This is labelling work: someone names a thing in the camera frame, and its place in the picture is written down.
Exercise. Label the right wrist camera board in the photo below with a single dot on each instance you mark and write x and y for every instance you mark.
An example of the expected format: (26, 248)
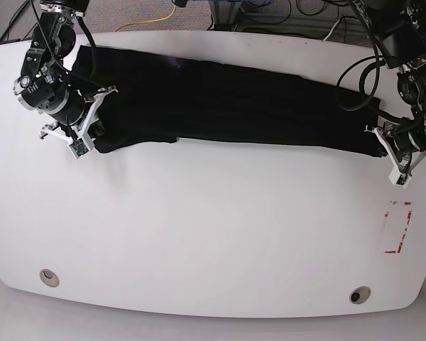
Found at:
(80, 147)

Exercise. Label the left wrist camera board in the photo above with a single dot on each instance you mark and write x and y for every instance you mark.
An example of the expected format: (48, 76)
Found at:
(398, 177)

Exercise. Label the red tape rectangle marking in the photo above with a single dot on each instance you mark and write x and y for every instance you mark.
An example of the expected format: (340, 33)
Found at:
(395, 226)

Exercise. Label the table cable grommet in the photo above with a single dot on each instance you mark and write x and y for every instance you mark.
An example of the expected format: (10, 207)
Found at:
(49, 278)
(360, 295)

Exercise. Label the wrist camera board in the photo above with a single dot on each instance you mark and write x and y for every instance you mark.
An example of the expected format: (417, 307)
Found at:
(398, 177)
(80, 147)

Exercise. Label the left table cable grommet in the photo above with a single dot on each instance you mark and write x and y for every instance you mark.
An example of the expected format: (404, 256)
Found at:
(49, 278)

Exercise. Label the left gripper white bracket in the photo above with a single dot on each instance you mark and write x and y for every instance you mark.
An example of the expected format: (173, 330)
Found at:
(405, 148)

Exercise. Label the right table cable grommet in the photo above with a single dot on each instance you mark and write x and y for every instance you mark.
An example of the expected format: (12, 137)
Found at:
(360, 295)

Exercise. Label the black t-shirt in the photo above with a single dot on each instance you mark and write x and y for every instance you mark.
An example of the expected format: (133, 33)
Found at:
(163, 99)

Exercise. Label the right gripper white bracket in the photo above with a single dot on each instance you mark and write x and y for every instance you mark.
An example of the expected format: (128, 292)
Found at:
(78, 113)

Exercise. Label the aluminium frame stand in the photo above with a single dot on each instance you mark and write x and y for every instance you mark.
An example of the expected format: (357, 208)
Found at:
(225, 14)

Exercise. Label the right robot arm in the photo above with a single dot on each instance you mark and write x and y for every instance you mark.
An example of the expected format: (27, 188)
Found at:
(44, 76)

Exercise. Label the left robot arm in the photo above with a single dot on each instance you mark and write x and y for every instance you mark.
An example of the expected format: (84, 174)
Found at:
(397, 32)

